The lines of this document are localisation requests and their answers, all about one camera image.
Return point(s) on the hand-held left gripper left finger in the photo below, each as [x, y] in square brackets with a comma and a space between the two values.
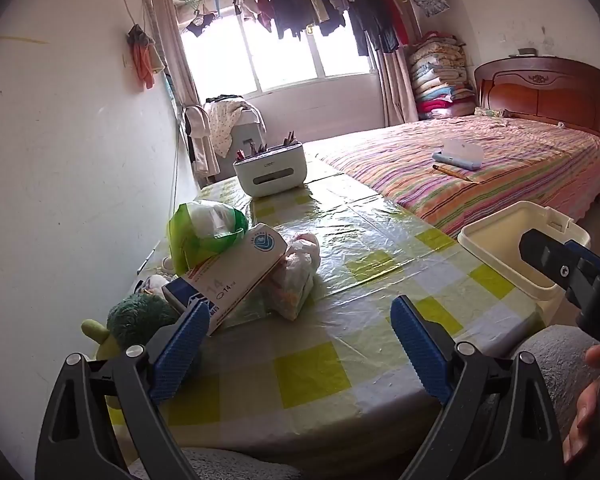
[180, 350]

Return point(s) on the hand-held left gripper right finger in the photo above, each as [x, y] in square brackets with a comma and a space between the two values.
[420, 355]

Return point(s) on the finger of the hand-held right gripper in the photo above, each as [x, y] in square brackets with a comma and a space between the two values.
[545, 255]
[592, 260]

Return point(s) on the cream plastic trash bin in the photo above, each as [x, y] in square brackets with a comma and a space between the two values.
[495, 240]

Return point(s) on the white blue medicine box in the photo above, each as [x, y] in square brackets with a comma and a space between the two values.
[240, 270]

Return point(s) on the person's right hand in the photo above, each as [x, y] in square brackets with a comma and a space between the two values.
[582, 425]

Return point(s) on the green plush toy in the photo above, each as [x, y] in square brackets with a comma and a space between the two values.
[140, 312]

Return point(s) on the person's grey fleece clothing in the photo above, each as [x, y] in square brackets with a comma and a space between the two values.
[555, 355]

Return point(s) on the green plastic bag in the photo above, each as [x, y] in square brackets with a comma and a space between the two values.
[205, 240]

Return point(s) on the yellow pencil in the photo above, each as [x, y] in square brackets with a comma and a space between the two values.
[452, 172]

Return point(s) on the blue white pencil case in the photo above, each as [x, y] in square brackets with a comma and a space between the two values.
[457, 157]

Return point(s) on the clear plastic bag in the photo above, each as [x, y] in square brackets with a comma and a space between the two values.
[295, 275]

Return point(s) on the floral pillow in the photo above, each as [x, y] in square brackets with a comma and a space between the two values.
[495, 111]

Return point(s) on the wooden bed headboard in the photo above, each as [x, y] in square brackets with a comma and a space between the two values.
[555, 90]

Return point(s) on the striped bed sheet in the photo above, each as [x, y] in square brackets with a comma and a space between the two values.
[405, 160]

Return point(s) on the white tissue box organizer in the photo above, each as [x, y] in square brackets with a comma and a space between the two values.
[270, 172]

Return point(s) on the small grey box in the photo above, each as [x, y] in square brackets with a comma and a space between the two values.
[526, 51]

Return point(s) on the stack of folded quilts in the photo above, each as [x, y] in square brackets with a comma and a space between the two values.
[437, 80]

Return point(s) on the beige hanging garments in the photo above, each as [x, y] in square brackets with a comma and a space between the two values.
[200, 140]

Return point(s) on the bunch of dark pens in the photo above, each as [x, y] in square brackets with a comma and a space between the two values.
[260, 149]

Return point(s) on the white appliance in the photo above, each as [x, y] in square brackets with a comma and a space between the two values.
[247, 140]

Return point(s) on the beige curtain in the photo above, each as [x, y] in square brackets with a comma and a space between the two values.
[172, 50]
[397, 90]

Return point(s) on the clothes-draped white machine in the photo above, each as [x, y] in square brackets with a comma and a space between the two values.
[222, 120]

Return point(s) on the orange hanging cloth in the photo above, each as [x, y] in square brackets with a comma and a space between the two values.
[142, 60]

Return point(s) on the window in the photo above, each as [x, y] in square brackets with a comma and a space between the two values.
[280, 55]

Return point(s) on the row of hanging clothes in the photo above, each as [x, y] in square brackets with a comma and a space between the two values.
[330, 5]

